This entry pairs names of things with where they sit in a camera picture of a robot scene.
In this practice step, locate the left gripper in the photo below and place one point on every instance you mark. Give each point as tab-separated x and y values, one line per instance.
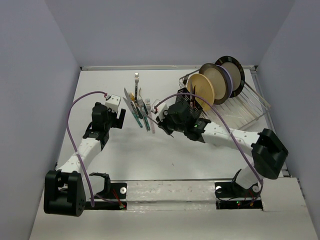
117	122

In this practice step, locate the green marbled handle knife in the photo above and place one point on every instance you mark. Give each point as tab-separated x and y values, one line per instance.
133	112

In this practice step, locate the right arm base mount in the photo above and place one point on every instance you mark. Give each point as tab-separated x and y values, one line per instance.
230	196

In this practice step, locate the black handled fork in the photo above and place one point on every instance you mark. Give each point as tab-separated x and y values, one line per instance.
185	80

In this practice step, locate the clear drain tray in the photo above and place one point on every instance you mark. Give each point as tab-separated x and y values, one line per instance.
240	112

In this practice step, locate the wire dish rack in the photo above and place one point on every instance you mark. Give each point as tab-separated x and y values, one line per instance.
250	89

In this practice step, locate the brown rimmed beige plate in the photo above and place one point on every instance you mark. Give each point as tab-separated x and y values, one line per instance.
218	80

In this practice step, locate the purple plate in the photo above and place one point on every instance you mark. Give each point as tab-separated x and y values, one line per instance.
229	80

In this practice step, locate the black utensil caddy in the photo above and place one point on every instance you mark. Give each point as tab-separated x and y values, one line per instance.
188	103

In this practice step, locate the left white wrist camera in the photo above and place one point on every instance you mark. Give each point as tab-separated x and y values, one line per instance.
113	102

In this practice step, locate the gold fork green handle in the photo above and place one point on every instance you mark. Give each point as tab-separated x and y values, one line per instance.
132	97

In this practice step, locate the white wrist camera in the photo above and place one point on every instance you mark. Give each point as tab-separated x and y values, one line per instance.
159	109
113	102

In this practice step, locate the yellow plate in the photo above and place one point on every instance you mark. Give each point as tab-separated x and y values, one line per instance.
203	89

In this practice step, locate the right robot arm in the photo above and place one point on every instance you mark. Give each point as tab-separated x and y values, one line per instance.
265	148

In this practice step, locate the black patterned plate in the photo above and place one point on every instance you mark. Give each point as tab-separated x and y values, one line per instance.
236	72

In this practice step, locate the black handled knife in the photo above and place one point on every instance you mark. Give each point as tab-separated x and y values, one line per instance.
194	96

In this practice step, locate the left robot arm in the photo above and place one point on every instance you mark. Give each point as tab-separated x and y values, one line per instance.
70	187

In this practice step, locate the grey marbled handle knife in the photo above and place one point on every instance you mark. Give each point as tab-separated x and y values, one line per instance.
132	104

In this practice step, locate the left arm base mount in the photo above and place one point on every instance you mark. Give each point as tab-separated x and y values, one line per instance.
114	200

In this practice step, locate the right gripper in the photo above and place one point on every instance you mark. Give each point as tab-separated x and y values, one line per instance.
163	123

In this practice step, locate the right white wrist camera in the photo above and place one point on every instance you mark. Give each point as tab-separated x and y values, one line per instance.
159	109

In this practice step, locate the silver fork black handle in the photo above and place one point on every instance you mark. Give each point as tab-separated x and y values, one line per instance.
136	80

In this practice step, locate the pink handled knife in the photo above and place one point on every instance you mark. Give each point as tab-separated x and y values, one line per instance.
192	91

